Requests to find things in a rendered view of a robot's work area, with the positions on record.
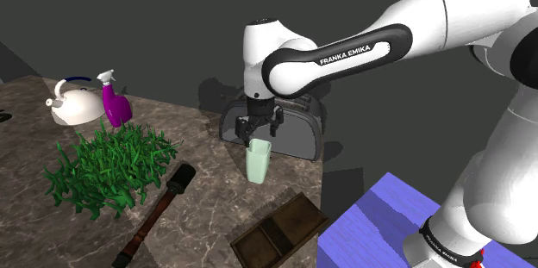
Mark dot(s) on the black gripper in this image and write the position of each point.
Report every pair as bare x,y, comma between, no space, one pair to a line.
260,109

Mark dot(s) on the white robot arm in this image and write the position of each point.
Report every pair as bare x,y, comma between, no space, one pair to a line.
475,11

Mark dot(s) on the pale green cup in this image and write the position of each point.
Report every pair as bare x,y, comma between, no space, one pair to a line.
257,162

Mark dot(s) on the grey toaster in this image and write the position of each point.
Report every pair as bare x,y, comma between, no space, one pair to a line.
296,137

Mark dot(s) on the brown wooden tray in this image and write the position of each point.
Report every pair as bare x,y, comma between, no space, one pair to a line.
290,223

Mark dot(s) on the black and brown pepper mill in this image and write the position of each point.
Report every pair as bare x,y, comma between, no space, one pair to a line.
159,210

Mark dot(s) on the purple spray bottle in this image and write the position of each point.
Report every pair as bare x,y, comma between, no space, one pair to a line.
117,107

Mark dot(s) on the green leafy plant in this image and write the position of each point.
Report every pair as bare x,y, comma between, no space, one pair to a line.
109,166

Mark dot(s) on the white kettle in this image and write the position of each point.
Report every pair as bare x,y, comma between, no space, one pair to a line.
77,105

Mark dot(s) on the small black object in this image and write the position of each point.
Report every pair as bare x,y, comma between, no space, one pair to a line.
3,116

